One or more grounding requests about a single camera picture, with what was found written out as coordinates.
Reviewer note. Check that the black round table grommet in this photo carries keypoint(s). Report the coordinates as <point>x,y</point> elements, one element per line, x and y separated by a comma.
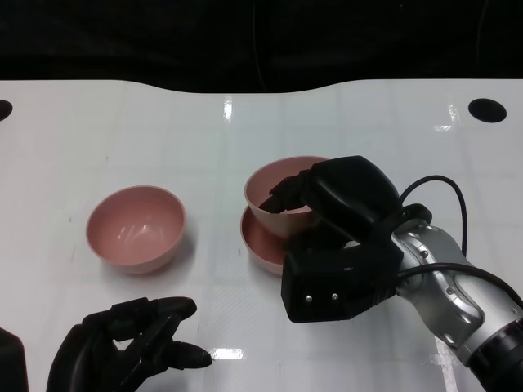
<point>487,109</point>
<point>4,110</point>

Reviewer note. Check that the black left wrist camera housing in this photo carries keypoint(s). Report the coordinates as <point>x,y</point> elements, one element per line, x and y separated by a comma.
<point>11,361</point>

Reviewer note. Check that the pink plastic bowl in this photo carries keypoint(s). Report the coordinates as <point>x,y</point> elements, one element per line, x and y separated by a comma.
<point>257,241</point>
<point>135,232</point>
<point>265,185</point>

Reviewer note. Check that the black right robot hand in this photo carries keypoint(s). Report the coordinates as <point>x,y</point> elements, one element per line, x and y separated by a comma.
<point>351,192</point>

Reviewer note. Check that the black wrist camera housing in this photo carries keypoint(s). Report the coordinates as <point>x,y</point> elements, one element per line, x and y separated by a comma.
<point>11,361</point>
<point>327,277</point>

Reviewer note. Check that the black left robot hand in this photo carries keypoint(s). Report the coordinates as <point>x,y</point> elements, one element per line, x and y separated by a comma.
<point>81,351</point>

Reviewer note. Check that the black right wrist camera housing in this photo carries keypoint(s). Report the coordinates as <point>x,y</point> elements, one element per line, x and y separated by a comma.
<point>327,277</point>

